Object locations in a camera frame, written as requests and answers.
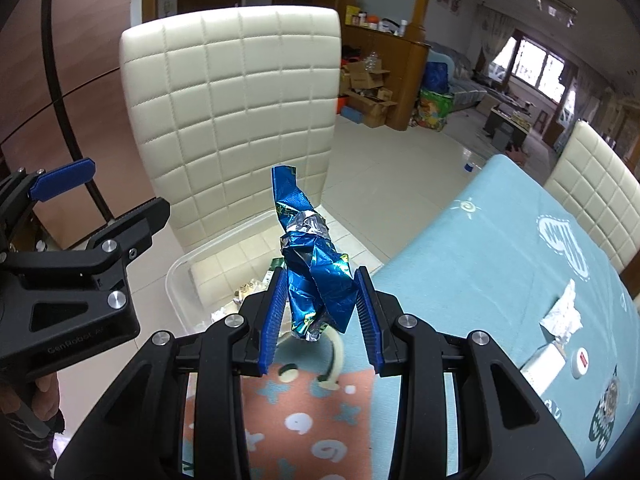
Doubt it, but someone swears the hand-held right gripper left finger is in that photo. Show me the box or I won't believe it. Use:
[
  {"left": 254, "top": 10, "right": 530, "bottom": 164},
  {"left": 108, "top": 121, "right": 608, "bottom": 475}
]
[{"left": 55, "top": 266, "right": 290, "bottom": 480}]

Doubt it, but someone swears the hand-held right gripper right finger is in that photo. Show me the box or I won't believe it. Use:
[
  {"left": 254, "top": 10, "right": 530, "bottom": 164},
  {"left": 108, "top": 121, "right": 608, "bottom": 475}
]
[{"left": 353, "top": 265, "right": 586, "bottom": 480}]

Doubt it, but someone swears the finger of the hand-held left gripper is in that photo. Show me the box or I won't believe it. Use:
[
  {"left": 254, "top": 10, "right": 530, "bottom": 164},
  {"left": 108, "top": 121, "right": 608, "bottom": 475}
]
[
  {"left": 0, "top": 199, "right": 170, "bottom": 311},
  {"left": 0, "top": 158, "right": 96, "bottom": 248}
]

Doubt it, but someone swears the clear plastic bin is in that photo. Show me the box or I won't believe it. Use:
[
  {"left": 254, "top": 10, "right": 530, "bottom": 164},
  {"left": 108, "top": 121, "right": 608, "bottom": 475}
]
[{"left": 166, "top": 210, "right": 383, "bottom": 336}]

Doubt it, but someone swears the blue foil wrapper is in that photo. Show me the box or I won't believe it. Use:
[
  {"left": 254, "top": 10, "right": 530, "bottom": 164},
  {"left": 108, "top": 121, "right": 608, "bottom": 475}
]
[{"left": 271, "top": 164, "right": 362, "bottom": 343}]

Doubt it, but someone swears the person's left forearm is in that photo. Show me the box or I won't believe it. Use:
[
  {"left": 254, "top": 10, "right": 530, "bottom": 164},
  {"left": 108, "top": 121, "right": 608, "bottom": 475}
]
[{"left": 0, "top": 410, "right": 66, "bottom": 471}]

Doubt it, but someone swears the person's left hand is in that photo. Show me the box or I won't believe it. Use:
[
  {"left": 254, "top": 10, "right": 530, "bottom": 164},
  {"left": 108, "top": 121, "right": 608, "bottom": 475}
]
[{"left": 0, "top": 375, "right": 62, "bottom": 423}]

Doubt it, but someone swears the blue printed tablecloth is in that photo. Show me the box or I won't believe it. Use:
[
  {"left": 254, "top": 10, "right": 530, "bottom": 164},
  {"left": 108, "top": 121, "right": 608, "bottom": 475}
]
[{"left": 182, "top": 154, "right": 640, "bottom": 480}]

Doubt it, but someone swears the large white quilted chair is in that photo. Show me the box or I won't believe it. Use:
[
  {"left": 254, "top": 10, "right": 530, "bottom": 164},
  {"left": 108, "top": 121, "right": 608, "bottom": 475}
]
[{"left": 119, "top": 5, "right": 343, "bottom": 311}]

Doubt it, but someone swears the white paper packet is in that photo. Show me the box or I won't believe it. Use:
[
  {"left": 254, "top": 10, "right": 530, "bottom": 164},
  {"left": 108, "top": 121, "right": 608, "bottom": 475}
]
[{"left": 520, "top": 342, "right": 568, "bottom": 397}]

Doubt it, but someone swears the crumpled white tissue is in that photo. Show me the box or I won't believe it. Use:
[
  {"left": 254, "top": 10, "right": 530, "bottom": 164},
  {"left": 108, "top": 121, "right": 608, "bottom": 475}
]
[{"left": 541, "top": 279, "right": 584, "bottom": 347}]

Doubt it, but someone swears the small white round lid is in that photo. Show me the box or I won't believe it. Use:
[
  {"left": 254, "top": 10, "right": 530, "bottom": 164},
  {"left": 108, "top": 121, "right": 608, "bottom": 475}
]
[{"left": 570, "top": 346, "right": 593, "bottom": 378}]

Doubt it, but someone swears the colourful woven bag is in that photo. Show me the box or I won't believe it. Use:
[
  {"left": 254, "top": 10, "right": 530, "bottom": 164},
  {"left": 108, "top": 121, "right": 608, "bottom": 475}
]
[{"left": 410, "top": 87, "right": 453, "bottom": 132}]

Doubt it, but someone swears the dark coffee table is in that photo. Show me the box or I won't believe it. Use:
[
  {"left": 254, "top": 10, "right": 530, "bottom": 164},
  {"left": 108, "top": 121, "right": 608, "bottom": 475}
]
[{"left": 484, "top": 105, "right": 531, "bottom": 148}]

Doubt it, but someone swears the pile of cardboard boxes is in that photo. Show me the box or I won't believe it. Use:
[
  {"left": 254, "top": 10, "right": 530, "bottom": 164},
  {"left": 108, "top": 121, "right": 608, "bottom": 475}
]
[{"left": 339, "top": 57, "right": 398, "bottom": 128}]

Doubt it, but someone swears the grey sofa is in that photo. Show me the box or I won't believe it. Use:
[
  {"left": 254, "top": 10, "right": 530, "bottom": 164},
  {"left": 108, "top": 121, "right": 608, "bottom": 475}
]
[{"left": 427, "top": 42, "right": 488, "bottom": 108}]

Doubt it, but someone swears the wooden divider counter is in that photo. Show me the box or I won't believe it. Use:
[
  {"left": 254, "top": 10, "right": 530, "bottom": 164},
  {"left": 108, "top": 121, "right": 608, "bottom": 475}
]
[{"left": 342, "top": 25, "right": 432, "bottom": 131}]

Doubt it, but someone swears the blue bag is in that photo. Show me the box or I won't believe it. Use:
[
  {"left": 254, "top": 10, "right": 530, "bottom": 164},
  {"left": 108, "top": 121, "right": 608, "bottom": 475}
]
[{"left": 425, "top": 61, "right": 451, "bottom": 92}]

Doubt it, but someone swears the row of bottles and jars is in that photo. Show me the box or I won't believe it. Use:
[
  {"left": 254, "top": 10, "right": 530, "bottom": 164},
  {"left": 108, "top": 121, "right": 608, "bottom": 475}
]
[{"left": 345, "top": 5, "right": 408, "bottom": 37}]

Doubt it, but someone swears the barred window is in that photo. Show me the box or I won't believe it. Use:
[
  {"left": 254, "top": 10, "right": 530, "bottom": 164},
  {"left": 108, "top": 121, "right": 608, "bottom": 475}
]
[{"left": 510, "top": 37, "right": 568, "bottom": 103}]

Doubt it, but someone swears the wooden pillar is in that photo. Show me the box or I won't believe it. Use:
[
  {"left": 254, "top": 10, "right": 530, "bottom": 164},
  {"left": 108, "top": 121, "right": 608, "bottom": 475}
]
[{"left": 412, "top": 0, "right": 437, "bottom": 43}]

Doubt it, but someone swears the ceiling lamp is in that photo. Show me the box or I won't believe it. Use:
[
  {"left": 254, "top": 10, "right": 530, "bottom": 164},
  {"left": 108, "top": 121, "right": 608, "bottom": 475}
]
[{"left": 532, "top": 0, "right": 578, "bottom": 26}]

